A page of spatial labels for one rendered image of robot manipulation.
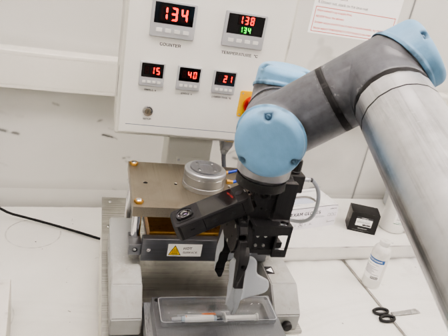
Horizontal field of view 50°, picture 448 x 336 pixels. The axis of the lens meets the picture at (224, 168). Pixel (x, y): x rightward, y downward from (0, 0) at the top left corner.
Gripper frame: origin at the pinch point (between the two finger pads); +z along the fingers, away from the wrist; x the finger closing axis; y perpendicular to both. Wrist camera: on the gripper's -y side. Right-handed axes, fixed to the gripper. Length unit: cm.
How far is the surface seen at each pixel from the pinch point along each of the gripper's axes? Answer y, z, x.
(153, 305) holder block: -9.8, 4.8, 2.0
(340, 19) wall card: 49, -36, 80
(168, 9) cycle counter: -9, -36, 34
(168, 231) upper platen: -7.0, -1.6, 13.3
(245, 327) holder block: 3.8, 4.6, -3.5
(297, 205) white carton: 41, 17, 60
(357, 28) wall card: 55, -34, 80
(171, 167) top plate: -5.3, -6.7, 28.6
